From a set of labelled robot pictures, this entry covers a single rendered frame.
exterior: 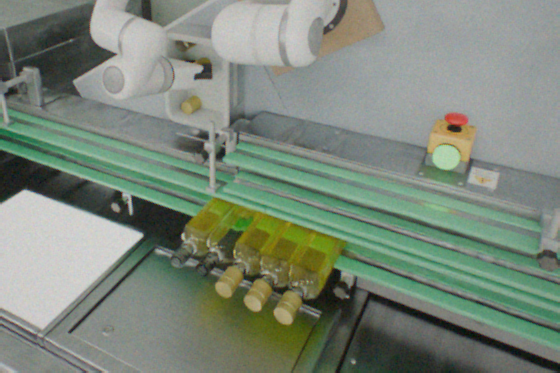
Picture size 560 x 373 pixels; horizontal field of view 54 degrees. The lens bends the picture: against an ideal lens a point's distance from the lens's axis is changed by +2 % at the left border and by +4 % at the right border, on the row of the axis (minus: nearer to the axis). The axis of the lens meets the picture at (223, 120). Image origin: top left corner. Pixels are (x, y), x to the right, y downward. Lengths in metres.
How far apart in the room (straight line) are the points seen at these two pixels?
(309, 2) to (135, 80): 0.34
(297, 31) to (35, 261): 0.82
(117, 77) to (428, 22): 0.58
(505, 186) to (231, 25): 0.57
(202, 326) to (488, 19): 0.77
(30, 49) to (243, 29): 1.11
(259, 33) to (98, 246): 0.71
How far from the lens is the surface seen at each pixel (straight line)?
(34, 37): 1.82
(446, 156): 1.05
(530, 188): 1.10
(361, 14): 1.07
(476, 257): 1.06
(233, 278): 0.99
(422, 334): 1.21
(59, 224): 1.40
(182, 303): 1.15
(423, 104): 1.13
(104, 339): 1.12
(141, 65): 0.93
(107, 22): 0.96
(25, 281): 1.27
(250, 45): 0.81
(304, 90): 1.19
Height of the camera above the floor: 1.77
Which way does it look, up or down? 51 degrees down
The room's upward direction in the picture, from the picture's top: 129 degrees counter-clockwise
